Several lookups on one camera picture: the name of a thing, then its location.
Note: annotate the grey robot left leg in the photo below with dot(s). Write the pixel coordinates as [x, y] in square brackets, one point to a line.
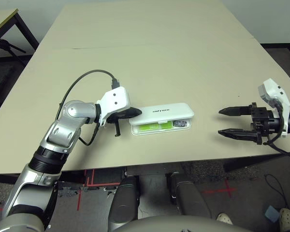
[124, 203]

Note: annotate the grey robot leg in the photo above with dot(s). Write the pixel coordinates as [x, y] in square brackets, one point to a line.
[191, 195]
[124, 203]

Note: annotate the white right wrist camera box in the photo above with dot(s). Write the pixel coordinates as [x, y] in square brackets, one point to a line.
[270, 89]

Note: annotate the small dark eraser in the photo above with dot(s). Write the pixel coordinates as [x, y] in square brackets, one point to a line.
[180, 123]

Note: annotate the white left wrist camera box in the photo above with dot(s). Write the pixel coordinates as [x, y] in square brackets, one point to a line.
[116, 99]

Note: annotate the green highlighter pen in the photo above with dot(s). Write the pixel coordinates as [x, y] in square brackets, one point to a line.
[154, 126]

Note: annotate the black tripod stand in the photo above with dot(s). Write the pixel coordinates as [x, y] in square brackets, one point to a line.
[2, 44]

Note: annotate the grey robot torso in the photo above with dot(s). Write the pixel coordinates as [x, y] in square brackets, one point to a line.
[178, 224]

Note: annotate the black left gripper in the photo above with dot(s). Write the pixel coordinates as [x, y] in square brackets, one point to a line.
[112, 118]

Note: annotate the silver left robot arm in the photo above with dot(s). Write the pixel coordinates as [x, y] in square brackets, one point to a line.
[70, 111]

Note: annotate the white plastic pencil case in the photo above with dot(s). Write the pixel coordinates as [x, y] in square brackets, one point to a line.
[164, 111]

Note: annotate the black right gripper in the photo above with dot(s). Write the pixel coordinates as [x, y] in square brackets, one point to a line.
[265, 120]

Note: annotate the side table with black frame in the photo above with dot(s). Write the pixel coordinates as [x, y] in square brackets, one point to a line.
[24, 26]

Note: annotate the blue foot pedal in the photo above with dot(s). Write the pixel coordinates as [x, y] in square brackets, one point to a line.
[272, 212]

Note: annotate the white perforated clog shoe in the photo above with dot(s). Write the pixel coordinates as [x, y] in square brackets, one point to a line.
[288, 218]
[224, 218]

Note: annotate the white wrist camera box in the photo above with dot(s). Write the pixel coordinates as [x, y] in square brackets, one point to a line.
[116, 99]
[270, 89]

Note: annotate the grey robot right leg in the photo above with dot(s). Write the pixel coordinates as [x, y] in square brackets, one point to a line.
[191, 195]

